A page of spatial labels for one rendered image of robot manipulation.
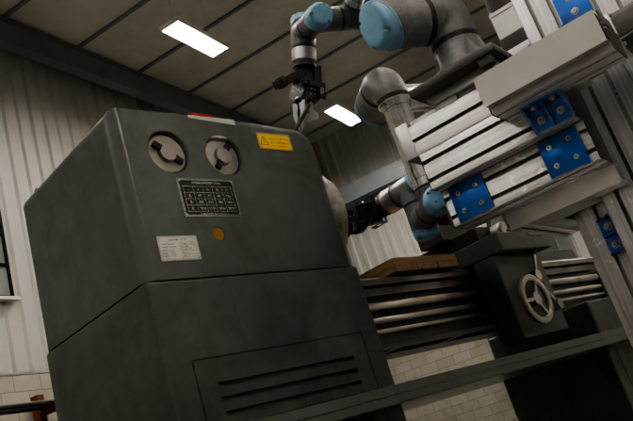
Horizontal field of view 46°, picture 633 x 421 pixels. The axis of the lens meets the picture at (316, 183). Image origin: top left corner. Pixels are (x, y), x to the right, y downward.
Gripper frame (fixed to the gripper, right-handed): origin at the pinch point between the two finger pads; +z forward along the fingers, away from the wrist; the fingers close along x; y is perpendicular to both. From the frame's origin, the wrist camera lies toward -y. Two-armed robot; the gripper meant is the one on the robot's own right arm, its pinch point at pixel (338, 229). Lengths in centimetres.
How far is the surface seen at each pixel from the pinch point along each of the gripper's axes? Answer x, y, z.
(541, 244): -20, 55, -32
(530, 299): -38, 36, -32
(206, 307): -28, -77, -31
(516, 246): -21, 40, -33
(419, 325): -37.1, -1.3, -19.2
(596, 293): -36, 107, -17
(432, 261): -19.5, 12.0, -21.0
